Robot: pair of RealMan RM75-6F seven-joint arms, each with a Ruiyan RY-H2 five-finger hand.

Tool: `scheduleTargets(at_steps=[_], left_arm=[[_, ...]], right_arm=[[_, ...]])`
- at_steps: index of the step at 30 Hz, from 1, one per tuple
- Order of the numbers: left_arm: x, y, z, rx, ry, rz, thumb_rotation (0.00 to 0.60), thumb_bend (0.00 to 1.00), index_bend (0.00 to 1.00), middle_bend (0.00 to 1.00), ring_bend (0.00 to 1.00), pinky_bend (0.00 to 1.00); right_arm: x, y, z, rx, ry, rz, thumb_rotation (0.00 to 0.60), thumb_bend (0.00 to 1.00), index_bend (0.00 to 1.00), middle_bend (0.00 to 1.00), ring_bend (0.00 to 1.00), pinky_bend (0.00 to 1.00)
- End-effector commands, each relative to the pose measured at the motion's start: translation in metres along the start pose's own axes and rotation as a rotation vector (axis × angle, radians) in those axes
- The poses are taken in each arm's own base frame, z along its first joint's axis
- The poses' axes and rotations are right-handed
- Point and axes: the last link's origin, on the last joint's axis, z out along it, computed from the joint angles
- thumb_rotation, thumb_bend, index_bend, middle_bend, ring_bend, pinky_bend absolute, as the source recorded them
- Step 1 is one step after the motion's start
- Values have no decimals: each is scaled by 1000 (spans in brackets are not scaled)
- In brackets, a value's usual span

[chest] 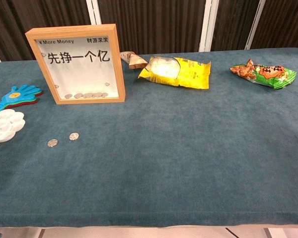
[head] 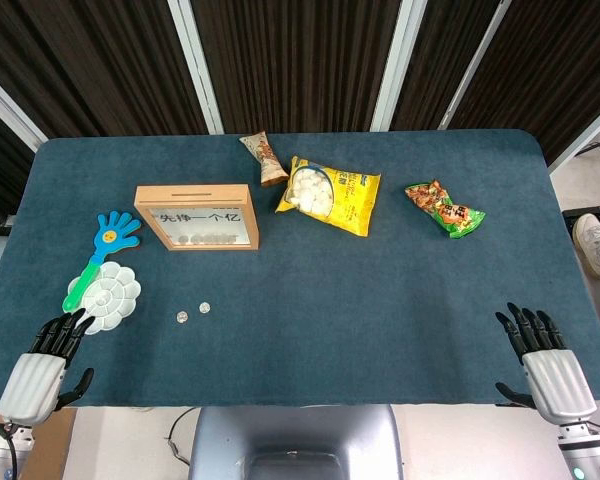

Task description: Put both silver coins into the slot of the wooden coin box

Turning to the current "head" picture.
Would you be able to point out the yellow snack bag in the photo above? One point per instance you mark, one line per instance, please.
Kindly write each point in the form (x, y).
(350, 197)

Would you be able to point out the white flower paint palette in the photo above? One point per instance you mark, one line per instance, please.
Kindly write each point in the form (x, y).
(112, 297)

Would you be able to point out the white partition frame post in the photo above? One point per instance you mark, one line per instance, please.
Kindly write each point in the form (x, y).
(397, 65)
(10, 112)
(472, 65)
(585, 132)
(197, 70)

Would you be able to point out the green orange snack bag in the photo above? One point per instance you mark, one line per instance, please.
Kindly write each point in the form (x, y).
(450, 210)

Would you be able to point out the silver coin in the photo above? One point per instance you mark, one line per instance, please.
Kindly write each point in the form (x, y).
(182, 317)
(205, 307)

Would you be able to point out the black floor box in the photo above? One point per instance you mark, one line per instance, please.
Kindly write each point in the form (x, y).
(570, 216)

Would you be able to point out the blue felt table cover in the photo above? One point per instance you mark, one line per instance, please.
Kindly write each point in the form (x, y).
(330, 310)

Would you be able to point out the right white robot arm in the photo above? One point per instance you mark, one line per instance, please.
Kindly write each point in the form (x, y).
(582, 457)

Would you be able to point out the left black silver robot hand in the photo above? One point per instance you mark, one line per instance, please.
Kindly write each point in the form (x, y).
(32, 385)

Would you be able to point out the brown cardboard box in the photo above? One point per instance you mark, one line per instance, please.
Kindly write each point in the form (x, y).
(55, 445)

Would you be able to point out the wooden coin bank box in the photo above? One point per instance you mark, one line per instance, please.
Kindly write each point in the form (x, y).
(195, 197)

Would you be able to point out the brown snack packet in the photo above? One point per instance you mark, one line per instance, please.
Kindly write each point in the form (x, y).
(267, 160)

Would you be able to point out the blue hand clapper toy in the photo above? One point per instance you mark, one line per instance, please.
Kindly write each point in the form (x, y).
(112, 232)

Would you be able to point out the white sneaker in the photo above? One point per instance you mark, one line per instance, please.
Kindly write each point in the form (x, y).
(590, 240)

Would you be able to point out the grey robot torso base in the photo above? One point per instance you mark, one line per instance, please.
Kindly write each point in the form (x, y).
(295, 435)

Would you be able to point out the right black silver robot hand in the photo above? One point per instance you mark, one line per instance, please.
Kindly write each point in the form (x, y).
(557, 385)

